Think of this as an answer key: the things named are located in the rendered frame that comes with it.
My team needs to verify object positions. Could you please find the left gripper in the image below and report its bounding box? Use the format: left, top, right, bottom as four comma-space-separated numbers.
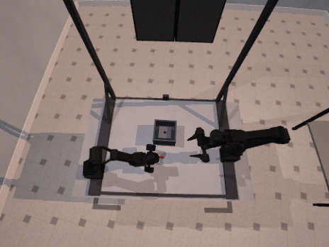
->
187, 127, 217, 163

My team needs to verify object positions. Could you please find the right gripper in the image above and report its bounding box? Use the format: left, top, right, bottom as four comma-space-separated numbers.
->
144, 144, 156, 173

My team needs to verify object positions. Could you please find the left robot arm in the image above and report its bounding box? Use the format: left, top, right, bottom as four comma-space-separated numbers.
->
196, 126, 291, 157

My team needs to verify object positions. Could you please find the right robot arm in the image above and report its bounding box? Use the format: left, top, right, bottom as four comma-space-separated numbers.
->
83, 146, 160, 176

